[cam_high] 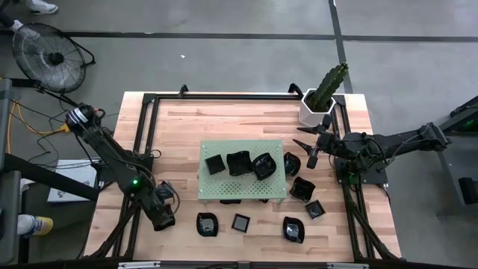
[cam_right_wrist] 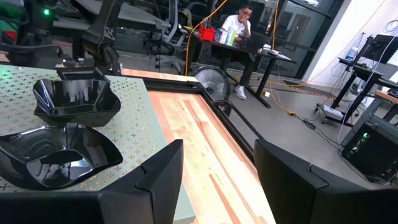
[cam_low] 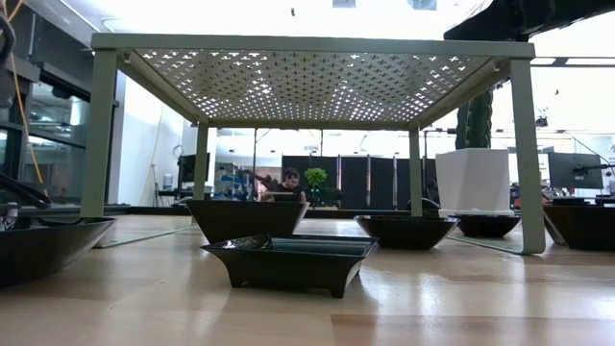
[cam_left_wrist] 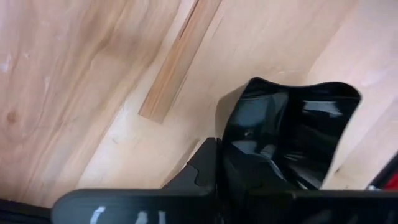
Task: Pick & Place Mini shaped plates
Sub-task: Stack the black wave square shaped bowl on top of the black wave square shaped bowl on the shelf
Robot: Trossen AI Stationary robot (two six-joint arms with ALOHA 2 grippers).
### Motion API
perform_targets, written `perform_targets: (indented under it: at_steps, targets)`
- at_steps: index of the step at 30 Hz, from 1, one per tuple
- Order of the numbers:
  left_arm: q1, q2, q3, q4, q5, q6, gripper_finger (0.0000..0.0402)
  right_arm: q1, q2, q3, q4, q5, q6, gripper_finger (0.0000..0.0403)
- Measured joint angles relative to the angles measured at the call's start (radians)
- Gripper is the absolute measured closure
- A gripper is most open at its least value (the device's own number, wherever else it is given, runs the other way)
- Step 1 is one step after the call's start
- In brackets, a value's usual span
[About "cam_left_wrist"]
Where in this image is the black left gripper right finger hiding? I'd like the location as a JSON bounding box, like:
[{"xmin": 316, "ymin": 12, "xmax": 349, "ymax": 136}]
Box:
[{"xmin": 218, "ymin": 145, "xmax": 398, "ymax": 224}]

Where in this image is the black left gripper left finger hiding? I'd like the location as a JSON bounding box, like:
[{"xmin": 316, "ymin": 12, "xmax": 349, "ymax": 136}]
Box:
[{"xmin": 51, "ymin": 136, "xmax": 219, "ymax": 224}]

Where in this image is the black wavy mini plate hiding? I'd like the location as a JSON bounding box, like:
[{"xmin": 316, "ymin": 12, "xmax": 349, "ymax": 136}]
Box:
[{"xmin": 216, "ymin": 77, "xmax": 363, "ymax": 191}]

